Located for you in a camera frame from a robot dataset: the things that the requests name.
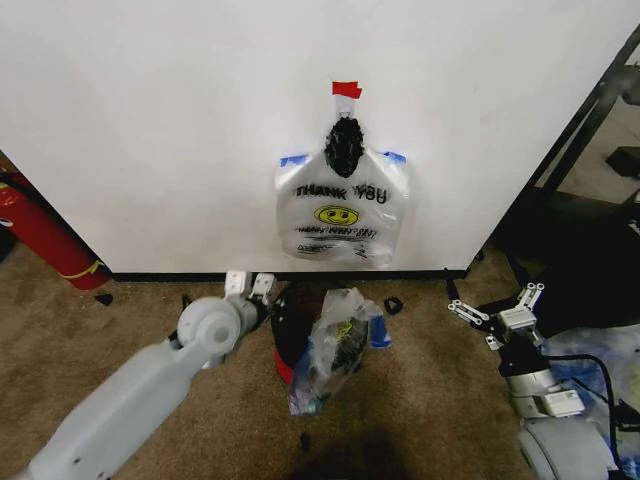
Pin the black metal frame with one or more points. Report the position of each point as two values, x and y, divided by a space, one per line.
575 145

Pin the red tape strip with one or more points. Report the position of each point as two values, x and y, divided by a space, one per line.
346 89

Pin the clear wall hook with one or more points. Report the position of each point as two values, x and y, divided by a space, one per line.
346 106

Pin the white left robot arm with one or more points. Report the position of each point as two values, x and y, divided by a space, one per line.
130 390

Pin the clear bag full of rubbish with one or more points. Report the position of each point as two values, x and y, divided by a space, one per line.
332 355

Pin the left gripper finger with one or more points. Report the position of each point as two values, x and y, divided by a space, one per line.
263 287
236 284

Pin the white thank you garbage bag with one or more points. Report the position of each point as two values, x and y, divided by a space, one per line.
342 220

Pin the dark box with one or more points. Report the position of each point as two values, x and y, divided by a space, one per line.
625 160

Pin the blue tape piece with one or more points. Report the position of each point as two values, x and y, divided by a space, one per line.
395 156
295 159

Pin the clear plastic sheet pile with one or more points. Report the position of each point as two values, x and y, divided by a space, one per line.
595 360

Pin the red cylinder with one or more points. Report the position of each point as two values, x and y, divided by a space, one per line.
47 232

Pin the black and red trash bin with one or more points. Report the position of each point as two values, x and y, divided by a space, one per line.
290 330

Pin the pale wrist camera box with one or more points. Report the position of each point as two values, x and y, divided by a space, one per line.
516 318

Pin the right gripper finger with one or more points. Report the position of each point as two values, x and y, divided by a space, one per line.
467 311
530 297

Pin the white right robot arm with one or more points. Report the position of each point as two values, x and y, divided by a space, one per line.
555 430

